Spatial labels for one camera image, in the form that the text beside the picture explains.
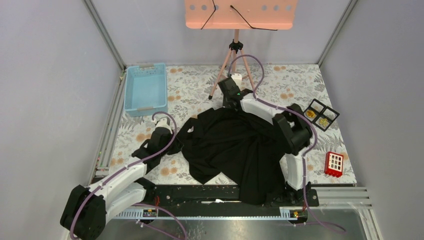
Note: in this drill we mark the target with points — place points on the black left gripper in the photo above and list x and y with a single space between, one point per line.
177 147

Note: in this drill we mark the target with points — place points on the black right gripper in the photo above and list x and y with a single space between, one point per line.
225 103

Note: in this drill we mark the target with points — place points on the black shirt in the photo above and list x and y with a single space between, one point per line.
240 145

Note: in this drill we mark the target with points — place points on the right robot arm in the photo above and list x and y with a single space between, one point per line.
291 127

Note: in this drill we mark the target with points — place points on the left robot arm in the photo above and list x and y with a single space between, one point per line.
90 208

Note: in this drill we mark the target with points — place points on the black brooch display tray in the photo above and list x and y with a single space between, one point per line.
320 115

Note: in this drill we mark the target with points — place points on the floral table mat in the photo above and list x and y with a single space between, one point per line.
188 89

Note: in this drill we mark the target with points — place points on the light blue plastic basket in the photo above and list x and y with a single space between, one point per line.
146 90

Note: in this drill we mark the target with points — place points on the pink music stand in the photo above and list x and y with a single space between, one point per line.
237 15

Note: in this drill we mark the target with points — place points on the red white grid box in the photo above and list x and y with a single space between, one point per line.
334 164

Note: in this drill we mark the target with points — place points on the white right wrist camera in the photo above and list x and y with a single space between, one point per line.
238 79

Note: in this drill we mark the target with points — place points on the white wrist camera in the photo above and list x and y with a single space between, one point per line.
164 122
238 79

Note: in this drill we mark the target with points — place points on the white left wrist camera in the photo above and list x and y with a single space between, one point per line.
164 122

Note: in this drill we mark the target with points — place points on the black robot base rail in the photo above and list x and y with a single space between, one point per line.
213 202

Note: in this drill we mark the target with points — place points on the aluminium frame rail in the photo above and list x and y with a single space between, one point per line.
91 8

